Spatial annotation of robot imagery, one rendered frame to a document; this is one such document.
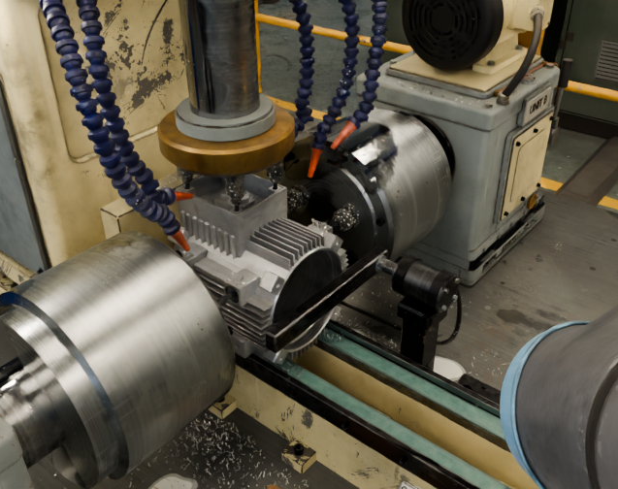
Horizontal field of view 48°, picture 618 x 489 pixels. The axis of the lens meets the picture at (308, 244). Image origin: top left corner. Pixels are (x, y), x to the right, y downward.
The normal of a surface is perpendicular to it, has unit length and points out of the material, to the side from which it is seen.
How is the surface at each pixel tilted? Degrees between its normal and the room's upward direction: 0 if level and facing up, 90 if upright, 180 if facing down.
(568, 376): 62
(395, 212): 73
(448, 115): 90
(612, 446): 83
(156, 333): 51
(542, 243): 0
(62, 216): 90
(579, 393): 68
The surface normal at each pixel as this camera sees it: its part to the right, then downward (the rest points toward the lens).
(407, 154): 0.52, -0.37
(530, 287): -0.01, -0.83
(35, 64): 0.77, 0.35
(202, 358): 0.73, 0.09
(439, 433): -0.64, 0.43
